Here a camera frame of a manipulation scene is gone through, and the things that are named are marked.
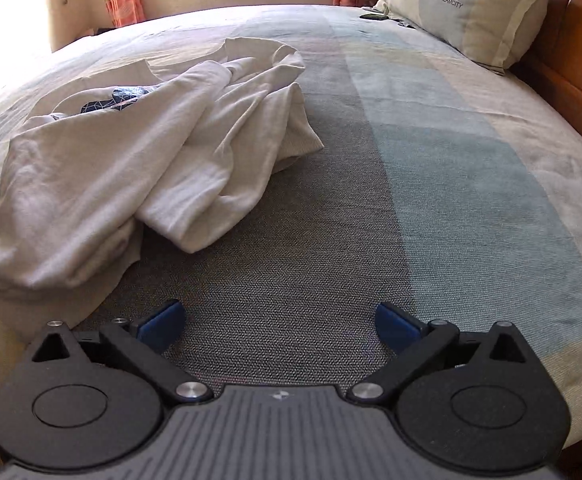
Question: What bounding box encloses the white printed t-shirt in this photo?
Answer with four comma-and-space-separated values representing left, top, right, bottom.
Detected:
0, 38, 322, 337

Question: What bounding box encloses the pastel patchwork bed sheet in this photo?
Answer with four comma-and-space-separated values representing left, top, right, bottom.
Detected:
0, 6, 582, 442

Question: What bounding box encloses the Dreamcity pillow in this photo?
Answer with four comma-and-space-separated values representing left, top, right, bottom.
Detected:
374, 0, 549, 72

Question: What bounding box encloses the black phone on bed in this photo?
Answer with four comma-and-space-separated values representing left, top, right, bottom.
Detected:
360, 13, 390, 21

